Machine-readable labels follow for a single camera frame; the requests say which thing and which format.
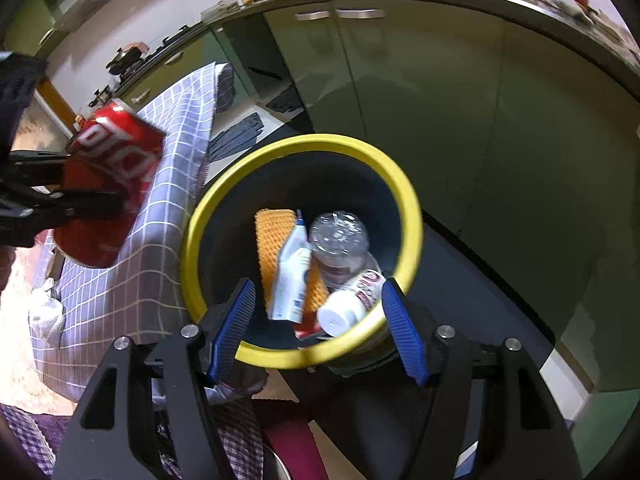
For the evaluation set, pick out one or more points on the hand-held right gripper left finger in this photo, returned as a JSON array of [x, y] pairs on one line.
[[232, 330]]

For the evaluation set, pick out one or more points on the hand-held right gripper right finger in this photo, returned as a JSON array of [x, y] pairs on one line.
[[402, 332]]

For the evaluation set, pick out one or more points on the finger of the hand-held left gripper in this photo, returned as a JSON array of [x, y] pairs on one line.
[[37, 162], [60, 210]]

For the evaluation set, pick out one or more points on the white plastic bottle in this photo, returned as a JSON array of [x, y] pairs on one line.
[[347, 307]]

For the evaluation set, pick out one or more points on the red soda can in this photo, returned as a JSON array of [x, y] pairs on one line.
[[115, 160]]

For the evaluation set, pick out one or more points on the white and blue squeeze tube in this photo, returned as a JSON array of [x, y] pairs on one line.
[[291, 275]]

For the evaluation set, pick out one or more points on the orange foam fruit net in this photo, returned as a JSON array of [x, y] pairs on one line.
[[270, 245]]

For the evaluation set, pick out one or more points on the clear plastic water bottle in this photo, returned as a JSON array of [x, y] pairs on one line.
[[340, 240]]

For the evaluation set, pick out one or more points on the yellow-rimmed black trash bin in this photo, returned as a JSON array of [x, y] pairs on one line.
[[300, 142]]

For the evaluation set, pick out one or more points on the grey grid tablecloth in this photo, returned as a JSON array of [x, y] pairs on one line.
[[160, 270]]

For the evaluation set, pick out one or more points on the white crumpled tissue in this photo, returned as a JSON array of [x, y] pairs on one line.
[[47, 317]]

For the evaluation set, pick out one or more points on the maroon cloth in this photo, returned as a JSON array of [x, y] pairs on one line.
[[295, 442]]

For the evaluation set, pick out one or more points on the dark cloth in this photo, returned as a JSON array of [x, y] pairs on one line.
[[237, 135], [287, 100]]

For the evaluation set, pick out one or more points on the green kitchen cabinet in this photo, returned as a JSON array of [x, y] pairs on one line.
[[450, 135]]

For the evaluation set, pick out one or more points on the purple checked cloth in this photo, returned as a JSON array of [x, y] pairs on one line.
[[22, 432]]

